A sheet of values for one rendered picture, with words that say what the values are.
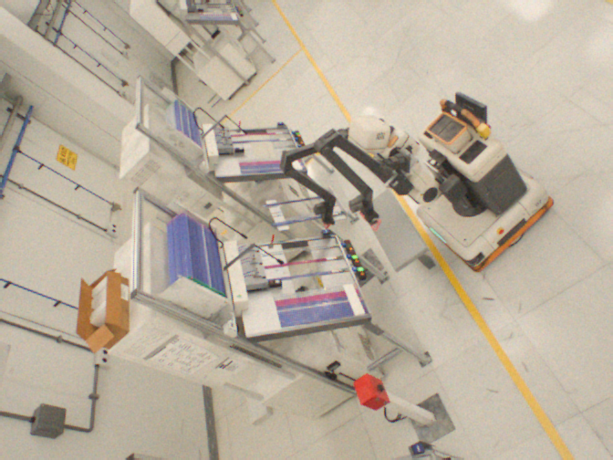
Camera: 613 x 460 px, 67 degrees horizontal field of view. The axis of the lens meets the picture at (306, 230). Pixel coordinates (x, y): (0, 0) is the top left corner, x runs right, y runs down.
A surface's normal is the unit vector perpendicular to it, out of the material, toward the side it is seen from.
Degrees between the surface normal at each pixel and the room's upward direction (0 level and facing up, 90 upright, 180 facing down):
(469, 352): 0
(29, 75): 90
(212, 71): 90
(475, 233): 0
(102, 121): 90
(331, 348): 0
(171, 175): 90
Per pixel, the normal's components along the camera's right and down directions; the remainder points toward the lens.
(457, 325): -0.61, -0.47
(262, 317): 0.08, -0.74
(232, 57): 0.25, 0.66
